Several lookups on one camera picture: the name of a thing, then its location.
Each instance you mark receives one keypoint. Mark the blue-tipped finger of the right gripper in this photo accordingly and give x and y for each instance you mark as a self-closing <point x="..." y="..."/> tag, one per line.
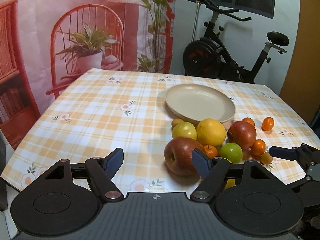
<point x="283" y="153"/>

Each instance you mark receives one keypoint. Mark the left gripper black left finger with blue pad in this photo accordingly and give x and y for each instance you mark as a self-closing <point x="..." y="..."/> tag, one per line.
<point x="100" y="173"/>

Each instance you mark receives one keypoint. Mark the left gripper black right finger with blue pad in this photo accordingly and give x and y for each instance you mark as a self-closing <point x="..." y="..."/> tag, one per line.
<point x="213" y="173"/>

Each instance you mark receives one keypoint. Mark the small green apple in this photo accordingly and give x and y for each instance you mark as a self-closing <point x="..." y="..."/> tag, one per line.
<point x="232" y="152"/>

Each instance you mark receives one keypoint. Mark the small orange kumquat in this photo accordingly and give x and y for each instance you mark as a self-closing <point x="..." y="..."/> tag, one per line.
<point x="267" y="124"/>

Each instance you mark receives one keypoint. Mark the large red apple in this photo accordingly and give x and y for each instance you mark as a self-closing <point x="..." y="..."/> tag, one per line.
<point x="177" y="154"/>

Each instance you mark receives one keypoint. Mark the large yellow orange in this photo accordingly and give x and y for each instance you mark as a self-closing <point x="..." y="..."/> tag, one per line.
<point x="211" y="132"/>

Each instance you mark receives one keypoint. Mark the dark red apple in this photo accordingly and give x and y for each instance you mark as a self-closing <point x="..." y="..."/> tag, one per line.
<point x="242" y="133"/>

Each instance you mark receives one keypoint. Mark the yellow-green apple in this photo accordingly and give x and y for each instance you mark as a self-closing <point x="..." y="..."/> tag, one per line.
<point x="185" y="130"/>

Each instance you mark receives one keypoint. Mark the small tan longan fruit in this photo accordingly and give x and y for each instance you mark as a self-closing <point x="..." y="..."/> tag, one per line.
<point x="175" y="122"/>

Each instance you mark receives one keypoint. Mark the yellow lemon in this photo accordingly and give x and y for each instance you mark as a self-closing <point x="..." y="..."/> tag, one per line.
<point x="230" y="183"/>

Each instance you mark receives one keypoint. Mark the small orange clementine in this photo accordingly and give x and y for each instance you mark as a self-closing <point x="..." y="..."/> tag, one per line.
<point x="210" y="151"/>

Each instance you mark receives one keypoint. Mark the small orange tangerine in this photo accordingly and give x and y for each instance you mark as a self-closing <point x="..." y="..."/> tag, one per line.
<point x="258" y="148"/>

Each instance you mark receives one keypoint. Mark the small orange mandarin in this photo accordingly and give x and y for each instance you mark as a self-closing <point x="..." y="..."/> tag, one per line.
<point x="249" y="120"/>

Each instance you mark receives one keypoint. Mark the orange plaid floral tablecloth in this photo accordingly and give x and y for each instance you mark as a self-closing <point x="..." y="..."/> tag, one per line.
<point x="104" y="110"/>

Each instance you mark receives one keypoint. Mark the beige round plate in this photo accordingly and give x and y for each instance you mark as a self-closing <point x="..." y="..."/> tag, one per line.
<point x="195" y="103"/>

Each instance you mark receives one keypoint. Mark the black exercise bike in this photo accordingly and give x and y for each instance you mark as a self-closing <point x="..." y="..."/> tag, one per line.
<point x="208" y="57"/>

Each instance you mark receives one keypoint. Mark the pink printed backdrop cloth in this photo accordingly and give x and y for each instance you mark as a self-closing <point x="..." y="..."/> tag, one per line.
<point x="47" y="44"/>

